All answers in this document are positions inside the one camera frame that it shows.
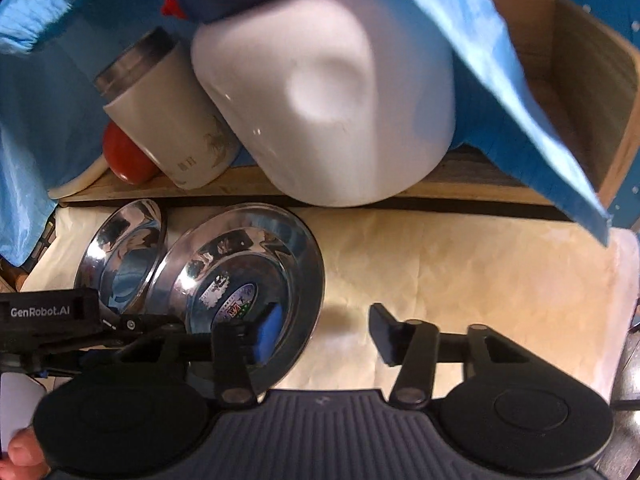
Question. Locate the small steel bowl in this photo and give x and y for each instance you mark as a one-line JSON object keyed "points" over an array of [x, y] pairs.
{"points": [[125, 255]]}

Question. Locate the white insulated tumbler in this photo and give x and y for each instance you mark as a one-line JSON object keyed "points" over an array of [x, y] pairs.
{"points": [[170, 120]]}

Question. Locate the white jug with blue lid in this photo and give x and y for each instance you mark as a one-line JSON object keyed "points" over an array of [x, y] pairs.
{"points": [[325, 100]]}

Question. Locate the red ball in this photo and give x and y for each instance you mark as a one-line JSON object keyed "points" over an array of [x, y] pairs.
{"points": [[125, 155]]}

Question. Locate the cream table cover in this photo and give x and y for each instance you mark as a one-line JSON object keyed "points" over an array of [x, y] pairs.
{"points": [[450, 270]]}

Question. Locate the wooden shelf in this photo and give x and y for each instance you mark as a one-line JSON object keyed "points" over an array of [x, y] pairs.
{"points": [[575, 60]]}

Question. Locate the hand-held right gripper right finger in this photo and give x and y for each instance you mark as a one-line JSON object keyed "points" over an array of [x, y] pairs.
{"points": [[384, 335]]}

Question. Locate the cream flat board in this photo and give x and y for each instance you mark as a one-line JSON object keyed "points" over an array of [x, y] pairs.
{"points": [[75, 182]]}

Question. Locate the plain blue cloth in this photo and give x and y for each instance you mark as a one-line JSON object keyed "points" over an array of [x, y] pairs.
{"points": [[30, 110]]}

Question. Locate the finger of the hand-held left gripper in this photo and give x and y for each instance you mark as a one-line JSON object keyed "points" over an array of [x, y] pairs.
{"points": [[137, 323]]}

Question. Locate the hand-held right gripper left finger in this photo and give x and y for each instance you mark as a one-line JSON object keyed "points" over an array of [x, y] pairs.
{"points": [[267, 332]]}

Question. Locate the steel plate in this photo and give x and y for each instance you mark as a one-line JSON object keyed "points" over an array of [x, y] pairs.
{"points": [[235, 270]]}

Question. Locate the person's left hand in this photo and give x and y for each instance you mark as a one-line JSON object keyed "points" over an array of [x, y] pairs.
{"points": [[22, 457]]}

